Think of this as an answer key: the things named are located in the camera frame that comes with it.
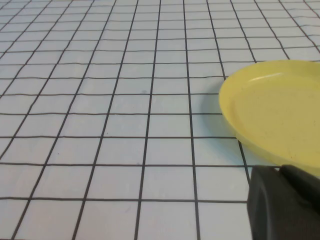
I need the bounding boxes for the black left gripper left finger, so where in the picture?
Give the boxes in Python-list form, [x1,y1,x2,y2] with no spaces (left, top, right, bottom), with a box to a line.
[247,165,320,240]

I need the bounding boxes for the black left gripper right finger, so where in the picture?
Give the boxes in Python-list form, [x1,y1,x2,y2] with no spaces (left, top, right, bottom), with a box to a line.
[279,164,320,214]

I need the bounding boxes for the yellow round plate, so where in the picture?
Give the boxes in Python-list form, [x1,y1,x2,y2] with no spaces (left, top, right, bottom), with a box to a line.
[218,59,320,173]

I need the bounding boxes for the white black-grid tablecloth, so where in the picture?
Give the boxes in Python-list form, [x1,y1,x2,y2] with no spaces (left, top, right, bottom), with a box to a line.
[0,0,320,240]

